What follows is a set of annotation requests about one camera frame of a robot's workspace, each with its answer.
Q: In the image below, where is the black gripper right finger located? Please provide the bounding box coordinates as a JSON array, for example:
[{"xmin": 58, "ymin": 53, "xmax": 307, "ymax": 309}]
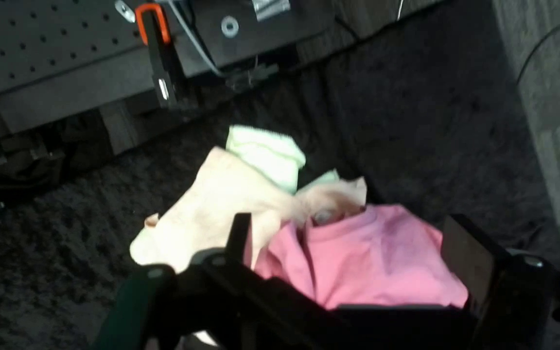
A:
[{"xmin": 439, "ymin": 214, "xmax": 560, "ymax": 350}]

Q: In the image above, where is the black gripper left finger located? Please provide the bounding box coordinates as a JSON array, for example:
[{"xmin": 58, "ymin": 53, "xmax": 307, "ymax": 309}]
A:
[{"xmin": 91, "ymin": 212, "xmax": 340, "ymax": 350}]

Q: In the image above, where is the peach shirt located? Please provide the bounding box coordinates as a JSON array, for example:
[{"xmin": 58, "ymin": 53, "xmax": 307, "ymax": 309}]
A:
[{"xmin": 128, "ymin": 144, "xmax": 369, "ymax": 274}]

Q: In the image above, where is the pink cloth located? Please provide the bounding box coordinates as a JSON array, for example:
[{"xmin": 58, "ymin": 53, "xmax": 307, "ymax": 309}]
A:
[{"xmin": 250, "ymin": 202, "xmax": 472, "ymax": 313}]

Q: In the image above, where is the black velvet table cloth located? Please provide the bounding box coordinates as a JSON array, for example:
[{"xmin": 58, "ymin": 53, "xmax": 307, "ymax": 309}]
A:
[{"xmin": 0, "ymin": 0, "xmax": 560, "ymax": 350}]

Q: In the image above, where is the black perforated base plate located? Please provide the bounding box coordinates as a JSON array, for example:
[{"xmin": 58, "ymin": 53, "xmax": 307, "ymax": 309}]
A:
[{"xmin": 0, "ymin": 0, "xmax": 336, "ymax": 136}]

